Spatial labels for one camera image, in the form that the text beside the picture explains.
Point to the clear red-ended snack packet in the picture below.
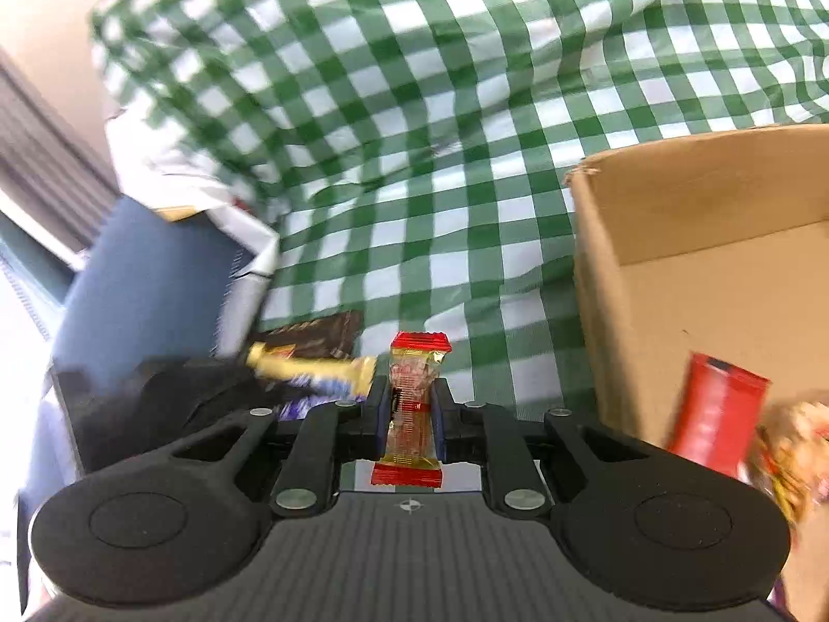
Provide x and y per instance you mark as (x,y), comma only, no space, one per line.
(409,402)

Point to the brown cardboard box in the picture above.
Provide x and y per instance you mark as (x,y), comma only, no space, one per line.
(647,285)

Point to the yellow and blue snack bar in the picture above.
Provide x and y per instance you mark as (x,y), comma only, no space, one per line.
(311,369)

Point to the grey curtain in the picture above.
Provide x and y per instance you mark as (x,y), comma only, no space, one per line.
(45,162)

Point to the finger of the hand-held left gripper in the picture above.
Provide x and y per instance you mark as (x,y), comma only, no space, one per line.
(275,392)

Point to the green checked tablecloth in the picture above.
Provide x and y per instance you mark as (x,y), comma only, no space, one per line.
(421,142)

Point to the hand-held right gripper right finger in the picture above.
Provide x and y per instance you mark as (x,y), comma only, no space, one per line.
(438,424)

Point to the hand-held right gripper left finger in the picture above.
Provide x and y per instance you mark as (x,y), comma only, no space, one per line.
(379,424)

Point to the clear cookie packet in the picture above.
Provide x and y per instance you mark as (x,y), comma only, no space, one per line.
(793,460)

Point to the dark brown snack packet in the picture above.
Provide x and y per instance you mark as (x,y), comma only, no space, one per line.
(317,334)

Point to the red snack packet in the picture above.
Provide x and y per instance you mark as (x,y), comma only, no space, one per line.
(712,414)

